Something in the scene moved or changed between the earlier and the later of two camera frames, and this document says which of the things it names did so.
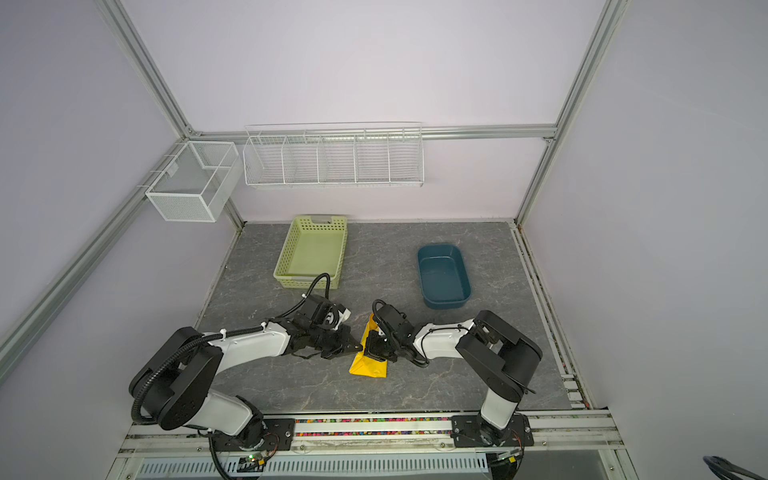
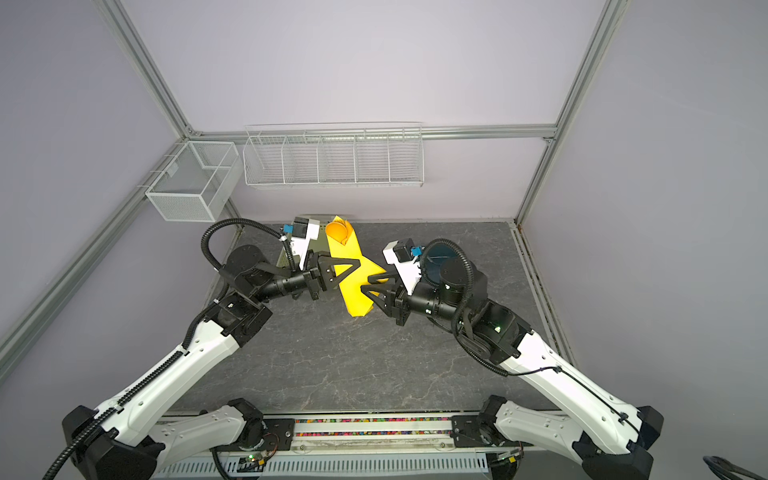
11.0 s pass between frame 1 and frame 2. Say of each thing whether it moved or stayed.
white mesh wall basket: stayed
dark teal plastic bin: stayed
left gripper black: moved
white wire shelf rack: stayed
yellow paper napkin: moved
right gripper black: moved
